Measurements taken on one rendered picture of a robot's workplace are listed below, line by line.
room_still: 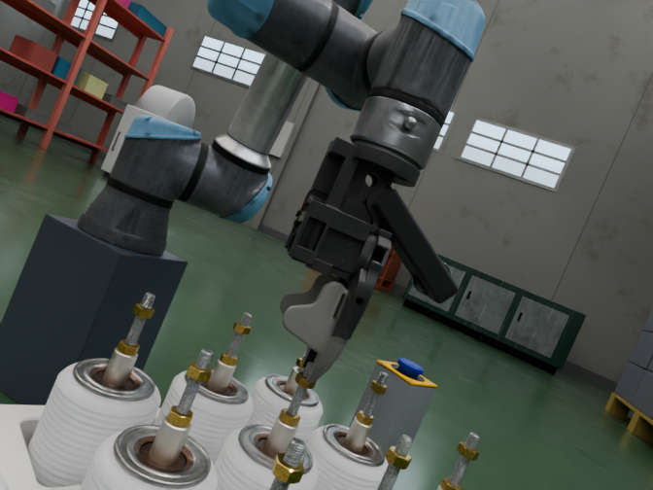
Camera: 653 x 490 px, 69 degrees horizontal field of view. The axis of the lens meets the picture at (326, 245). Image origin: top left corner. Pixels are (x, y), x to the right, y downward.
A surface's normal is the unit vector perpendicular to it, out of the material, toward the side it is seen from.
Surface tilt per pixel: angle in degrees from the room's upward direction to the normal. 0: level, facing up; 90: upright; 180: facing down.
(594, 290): 90
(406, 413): 90
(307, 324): 85
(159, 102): 71
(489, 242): 90
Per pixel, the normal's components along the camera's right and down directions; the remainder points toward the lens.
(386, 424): -0.66, -0.26
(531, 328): -0.30, -0.10
